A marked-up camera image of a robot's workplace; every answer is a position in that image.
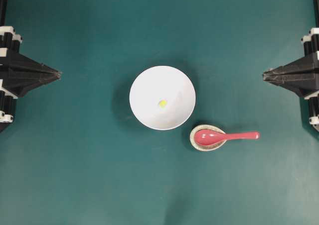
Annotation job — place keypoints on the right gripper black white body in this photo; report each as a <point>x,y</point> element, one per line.
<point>310,43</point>

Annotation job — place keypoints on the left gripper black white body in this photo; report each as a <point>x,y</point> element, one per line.
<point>10,43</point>

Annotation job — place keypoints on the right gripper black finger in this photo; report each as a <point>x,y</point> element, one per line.
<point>300,84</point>
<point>305,64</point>

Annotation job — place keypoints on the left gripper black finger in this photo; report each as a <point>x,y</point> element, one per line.
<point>19,62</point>
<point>20,83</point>

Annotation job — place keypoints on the pink ceramic spoon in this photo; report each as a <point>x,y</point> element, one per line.
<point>208,137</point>

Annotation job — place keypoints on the yellow hexagonal prism block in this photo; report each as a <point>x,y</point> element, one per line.
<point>162,103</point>

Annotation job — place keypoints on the speckled beige spoon rest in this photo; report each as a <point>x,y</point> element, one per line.
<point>205,148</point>

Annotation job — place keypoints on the white round bowl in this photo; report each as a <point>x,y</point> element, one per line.
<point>162,83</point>

